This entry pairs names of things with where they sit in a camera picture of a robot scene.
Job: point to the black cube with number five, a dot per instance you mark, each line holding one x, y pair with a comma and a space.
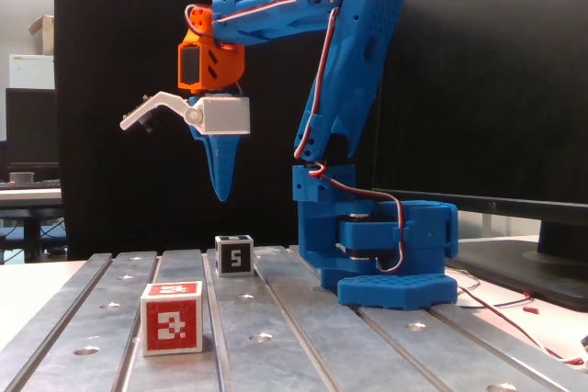
234, 259

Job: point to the slotted aluminium base plate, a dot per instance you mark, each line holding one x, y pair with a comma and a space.
298, 355

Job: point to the black background monitor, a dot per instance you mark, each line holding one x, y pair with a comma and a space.
32, 126

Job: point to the red cube with white marker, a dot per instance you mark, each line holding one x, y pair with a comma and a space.
170, 323

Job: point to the white background desk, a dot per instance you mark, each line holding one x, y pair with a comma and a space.
27, 197

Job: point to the black Dell monitor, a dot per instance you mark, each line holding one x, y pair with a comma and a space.
482, 66

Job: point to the white cabinet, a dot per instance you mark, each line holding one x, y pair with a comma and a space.
30, 70

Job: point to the grey round tin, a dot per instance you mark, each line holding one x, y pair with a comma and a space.
22, 177

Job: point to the brown cardboard box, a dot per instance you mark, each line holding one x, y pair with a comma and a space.
45, 31

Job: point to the blue robot arm with base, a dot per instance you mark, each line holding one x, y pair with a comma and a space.
358, 66

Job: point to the white camera mount with board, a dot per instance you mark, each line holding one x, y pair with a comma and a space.
227, 116

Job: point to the orange gripper with servo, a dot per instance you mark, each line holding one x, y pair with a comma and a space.
227, 117

